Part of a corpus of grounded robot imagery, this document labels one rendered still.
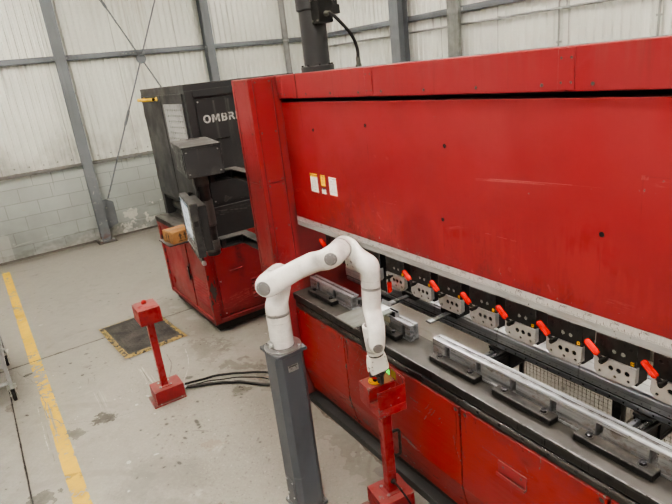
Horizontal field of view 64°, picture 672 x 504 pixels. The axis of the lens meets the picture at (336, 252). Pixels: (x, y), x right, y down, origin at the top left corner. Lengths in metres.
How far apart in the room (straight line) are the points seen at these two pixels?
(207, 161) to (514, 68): 2.06
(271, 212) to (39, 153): 6.34
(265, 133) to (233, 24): 7.04
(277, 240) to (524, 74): 2.09
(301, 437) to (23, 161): 7.29
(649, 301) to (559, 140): 0.60
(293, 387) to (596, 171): 1.74
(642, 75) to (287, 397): 2.07
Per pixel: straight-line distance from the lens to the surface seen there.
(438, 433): 2.91
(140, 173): 9.78
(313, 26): 3.31
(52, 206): 9.58
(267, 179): 3.51
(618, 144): 1.91
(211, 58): 9.97
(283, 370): 2.78
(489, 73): 2.16
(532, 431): 2.40
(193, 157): 3.50
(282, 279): 2.56
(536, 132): 2.07
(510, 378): 2.53
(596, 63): 1.91
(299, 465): 3.12
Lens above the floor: 2.32
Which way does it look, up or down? 19 degrees down
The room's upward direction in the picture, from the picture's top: 6 degrees counter-clockwise
